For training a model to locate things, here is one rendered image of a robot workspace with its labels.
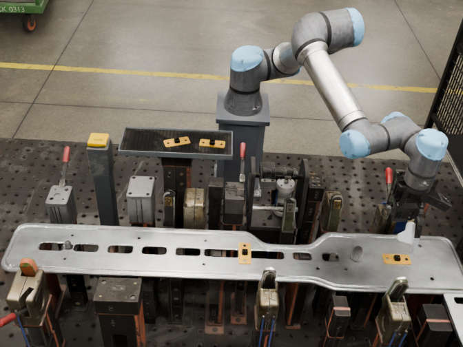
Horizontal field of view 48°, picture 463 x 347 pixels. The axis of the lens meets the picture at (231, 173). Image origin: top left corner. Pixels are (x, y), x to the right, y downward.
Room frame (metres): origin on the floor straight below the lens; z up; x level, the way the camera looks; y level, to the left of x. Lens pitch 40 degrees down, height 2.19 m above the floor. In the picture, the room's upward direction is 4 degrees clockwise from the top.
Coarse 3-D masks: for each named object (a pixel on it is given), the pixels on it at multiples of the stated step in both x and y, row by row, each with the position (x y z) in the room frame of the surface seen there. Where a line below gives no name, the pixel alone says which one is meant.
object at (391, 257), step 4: (384, 256) 1.07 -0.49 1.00; (388, 256) 1.07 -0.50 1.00; (392, 256) 1.08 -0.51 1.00; (400, 256) 1.08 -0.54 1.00; (404, 256) 1.08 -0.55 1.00; (408, 256) 1.08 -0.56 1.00; (384, 260) 1.06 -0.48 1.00; (388, 260) 1.06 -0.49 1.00; (392, 260) 1.06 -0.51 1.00; (396, 260) 1.06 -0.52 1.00; (400, 260) 1.06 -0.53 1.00; (404, 260) 1.06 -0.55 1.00; (408, 260) 1.06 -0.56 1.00; (408, 264) 1.05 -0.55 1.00
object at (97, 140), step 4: (92, 136) 1.37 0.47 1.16; (96, 136) 1.37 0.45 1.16; (100, 136) 1.37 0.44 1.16; (104, 136) 1.37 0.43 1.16; (108, 136) 1.38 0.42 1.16; (88, 140) 1.35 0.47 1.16; (92, 140) 1.35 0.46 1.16; (96, 140) 1.35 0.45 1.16; (100, 140) 1.35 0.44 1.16; (104, 140) 1.35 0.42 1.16; (88, 144) 1.33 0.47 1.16; (92, 144) 1.33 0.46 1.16; (96, 144) 1.33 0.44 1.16; (100, 144) 1.33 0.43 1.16; (104, 144) 1.33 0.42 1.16
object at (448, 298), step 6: (444, 294) 0.95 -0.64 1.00; (450, 294) 0.95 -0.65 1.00; (456, 294) 0.95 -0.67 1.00; (462, 294) 0.95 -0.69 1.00; (444, 300) 0.93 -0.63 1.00; (450, 300) 0.93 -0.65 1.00; (450, 306) 0.90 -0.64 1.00; (456, 306) 0.91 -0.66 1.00; (462, 306) 0.91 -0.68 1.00; (450, 312) 0.89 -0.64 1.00; (456, 312) 0.89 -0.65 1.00; (462, 312) 0.89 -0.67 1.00; (450, 318) 0.87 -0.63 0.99; (456, 318) 0.87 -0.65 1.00; (462, 318) 0.87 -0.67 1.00; (456, 324) 0.85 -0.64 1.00; (462, 324) 0.85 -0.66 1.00; (456, 330) 0.83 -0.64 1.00; (462, 330) 0.83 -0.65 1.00; (456, 336) 0.82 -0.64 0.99; (462, 336) 0.81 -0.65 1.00; (462, 342) 0.79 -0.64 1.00
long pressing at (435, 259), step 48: (48, 240) 1.05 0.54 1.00; (96, 240) 1.06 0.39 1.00; (144, 240) 1.07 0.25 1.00; (192, 240) 1.09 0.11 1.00; (240, 240) 1.10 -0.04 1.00; (336, 240) 1.13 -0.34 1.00; (384, 240) 1.14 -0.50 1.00; (432, 240) 1.16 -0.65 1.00; (336, 288) 0.94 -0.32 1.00; (384, 288) 0.95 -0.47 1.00; (432, 288) 0.97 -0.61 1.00
